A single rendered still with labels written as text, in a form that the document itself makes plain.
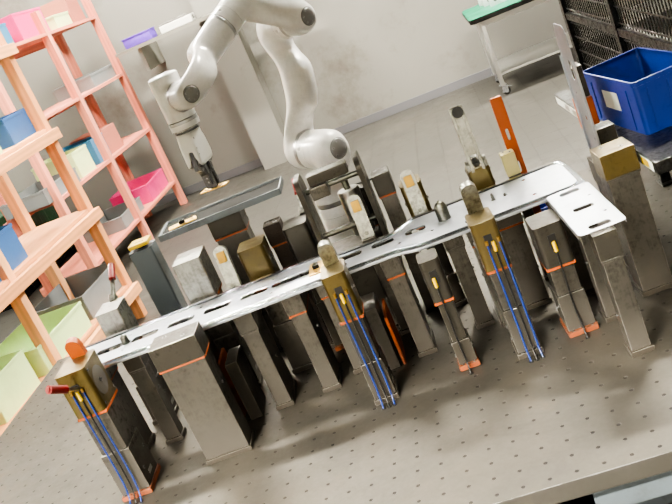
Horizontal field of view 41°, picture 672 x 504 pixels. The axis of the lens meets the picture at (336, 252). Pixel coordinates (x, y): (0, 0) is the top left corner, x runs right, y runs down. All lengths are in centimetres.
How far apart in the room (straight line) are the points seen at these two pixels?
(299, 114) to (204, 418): 101
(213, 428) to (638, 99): 125
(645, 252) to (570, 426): 52
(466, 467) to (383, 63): 717
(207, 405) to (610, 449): 94
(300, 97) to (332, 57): 607
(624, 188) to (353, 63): 681
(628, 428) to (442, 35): 719
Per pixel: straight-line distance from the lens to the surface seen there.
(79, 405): 218
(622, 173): 207
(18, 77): 580
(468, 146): 230
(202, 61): 244
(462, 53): 876
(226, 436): 220
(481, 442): 186
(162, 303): 262
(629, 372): 192
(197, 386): 214
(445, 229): 212
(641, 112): 217
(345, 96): 881
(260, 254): 233
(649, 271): 217
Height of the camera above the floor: 169
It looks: 18 degrees down
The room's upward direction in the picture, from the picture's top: 24 degrees counter-clockwise
